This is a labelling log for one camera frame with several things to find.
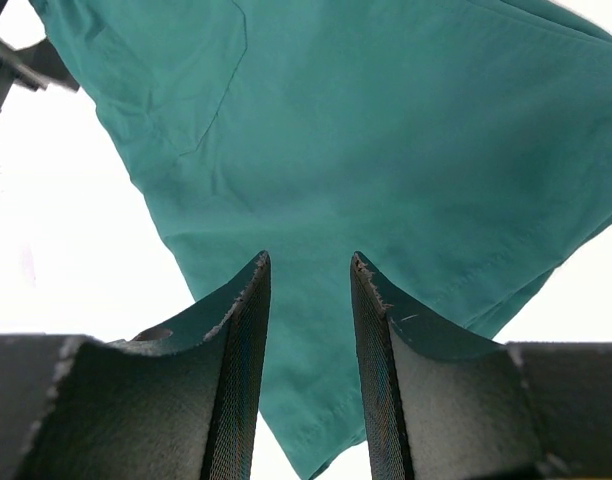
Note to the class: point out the green shorts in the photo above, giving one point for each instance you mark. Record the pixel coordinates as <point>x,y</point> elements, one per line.
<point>464,146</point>

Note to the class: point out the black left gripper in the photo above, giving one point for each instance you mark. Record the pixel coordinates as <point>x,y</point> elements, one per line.
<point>33,68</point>

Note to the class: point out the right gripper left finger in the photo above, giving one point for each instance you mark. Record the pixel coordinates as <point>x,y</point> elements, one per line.
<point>179,401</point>

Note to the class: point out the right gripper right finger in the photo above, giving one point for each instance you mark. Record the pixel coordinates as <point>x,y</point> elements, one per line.
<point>441,402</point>

